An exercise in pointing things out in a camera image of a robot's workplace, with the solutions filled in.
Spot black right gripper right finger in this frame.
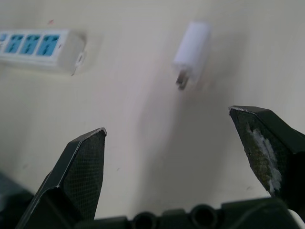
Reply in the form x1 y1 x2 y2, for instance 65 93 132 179
228 105 305 216

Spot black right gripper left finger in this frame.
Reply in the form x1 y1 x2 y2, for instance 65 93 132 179
14 127 107 229

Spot white plug adapter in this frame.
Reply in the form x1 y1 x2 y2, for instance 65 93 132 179
171 21 212 91

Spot white power strip blue sockets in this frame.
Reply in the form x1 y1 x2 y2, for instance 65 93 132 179
0 28 88 77

